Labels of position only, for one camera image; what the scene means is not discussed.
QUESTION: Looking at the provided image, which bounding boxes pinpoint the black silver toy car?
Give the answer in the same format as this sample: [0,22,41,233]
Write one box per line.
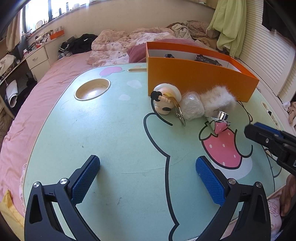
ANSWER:
[194,54,223,67]

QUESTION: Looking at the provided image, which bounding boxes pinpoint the orange cardboard box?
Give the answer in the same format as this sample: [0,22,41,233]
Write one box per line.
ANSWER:
[146,42,260,103]

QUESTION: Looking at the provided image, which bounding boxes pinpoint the crumpled pink cloth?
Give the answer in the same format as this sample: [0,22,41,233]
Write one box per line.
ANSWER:
[283,101,296,127]

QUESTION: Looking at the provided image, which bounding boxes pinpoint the cream bedside drawer cabinet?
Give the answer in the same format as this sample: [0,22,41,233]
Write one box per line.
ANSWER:
[25,45,51,77]

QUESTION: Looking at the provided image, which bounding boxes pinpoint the black hanging cloth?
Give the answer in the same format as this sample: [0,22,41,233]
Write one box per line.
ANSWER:
[262,0,286,32]

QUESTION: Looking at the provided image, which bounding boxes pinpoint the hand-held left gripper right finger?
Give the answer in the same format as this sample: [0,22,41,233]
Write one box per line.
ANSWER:
[195,156,271,241]

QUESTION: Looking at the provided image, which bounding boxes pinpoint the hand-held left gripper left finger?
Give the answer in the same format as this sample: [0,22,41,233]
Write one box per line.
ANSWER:
[24,155,101,241]

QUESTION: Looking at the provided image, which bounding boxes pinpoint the silver capped perfume bottle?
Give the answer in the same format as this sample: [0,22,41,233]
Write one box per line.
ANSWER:
[206,111,232,135]

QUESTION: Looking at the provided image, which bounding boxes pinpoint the cartoon mouse figurine keychain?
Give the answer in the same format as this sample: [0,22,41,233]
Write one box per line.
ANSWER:
[150,83,186,127]

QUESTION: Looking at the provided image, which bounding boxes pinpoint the cluttered wooden side desk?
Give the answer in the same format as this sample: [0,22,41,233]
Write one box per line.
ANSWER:
[0,37,30,77]

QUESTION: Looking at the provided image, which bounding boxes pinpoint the pink floral quilt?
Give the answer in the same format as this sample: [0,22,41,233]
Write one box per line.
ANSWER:
[87,27,177,67]

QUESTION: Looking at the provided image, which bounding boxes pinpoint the pink rose print blanket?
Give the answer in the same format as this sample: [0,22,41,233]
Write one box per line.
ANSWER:
[231,195,284,241]

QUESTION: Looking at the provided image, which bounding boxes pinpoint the white furry pompom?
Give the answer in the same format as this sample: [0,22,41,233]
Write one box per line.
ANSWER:
[199,85,237,117]

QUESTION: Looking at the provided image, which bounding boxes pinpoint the pile of beige clothes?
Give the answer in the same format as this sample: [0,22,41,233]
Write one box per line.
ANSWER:
[166,20,220,47]

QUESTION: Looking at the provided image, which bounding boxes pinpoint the white slippers pair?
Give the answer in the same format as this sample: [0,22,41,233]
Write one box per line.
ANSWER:
[5,79,19,107]

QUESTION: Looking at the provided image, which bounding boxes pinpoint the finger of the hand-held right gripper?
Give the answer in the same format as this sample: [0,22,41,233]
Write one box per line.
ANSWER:
[244,125,281,151]
[253,123,296,142]

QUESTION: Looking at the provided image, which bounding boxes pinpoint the pink bed sheet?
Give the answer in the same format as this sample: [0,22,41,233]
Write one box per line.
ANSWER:
[0,51,97,209]

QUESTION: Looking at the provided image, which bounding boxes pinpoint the person's right hand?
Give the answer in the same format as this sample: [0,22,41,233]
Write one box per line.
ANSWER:
[280,173,296,216]

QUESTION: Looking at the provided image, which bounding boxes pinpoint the black clothes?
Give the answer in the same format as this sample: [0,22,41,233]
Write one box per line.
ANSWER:
[58,34,99,58]

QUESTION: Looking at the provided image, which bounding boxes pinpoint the orange windowsill tray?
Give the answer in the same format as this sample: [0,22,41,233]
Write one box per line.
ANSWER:
[50,30,65,40]

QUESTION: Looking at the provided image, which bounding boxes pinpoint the yellow cloth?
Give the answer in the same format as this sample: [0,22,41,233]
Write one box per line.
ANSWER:
[0,190,25,241]

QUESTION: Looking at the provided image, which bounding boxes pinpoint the clear ball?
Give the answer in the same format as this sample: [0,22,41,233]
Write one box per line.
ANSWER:
[180,91,205,121]

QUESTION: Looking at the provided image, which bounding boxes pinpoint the light green hanging cloth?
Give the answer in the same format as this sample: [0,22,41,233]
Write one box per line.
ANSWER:
[206,0,247,58]

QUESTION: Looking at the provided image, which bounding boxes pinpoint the cartoon printed green desktop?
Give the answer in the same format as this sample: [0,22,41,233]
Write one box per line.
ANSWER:
[23,64,286,241]

